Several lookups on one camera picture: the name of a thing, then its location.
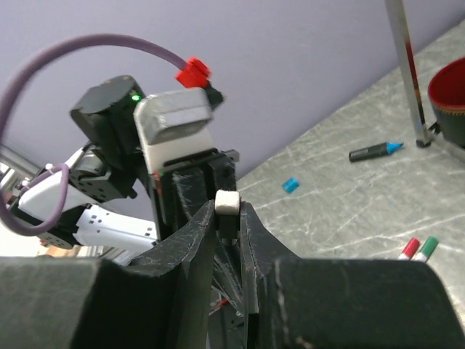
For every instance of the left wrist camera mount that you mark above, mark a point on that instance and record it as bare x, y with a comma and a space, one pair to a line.
173, 125

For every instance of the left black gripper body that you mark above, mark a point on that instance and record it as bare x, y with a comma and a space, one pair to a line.
182, 186

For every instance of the black blue highlighter marker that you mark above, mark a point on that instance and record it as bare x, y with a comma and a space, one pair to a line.
374, 152

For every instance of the blue highlighter cap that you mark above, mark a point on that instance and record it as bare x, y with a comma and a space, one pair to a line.
290, 185

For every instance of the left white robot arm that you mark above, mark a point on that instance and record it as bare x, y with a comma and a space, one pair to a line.
148, 182

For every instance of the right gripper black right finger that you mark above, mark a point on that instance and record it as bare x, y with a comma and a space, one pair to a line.
295, 302

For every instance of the red and black mug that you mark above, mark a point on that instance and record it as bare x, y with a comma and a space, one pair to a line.
446, 95

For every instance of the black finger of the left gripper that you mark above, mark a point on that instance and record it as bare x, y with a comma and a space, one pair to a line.
227, 315

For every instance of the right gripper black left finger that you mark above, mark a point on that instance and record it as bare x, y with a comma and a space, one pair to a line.
95, 303

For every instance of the white pen with red tip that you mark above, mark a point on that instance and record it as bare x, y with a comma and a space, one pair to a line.
409, 249

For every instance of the steel two-tier dish rack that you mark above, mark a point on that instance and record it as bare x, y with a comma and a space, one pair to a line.
424, 135

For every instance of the small black pen cap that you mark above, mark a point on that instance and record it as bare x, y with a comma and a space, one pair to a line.
227, 212

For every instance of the white pen with green tip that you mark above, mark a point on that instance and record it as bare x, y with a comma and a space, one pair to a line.
426, 249

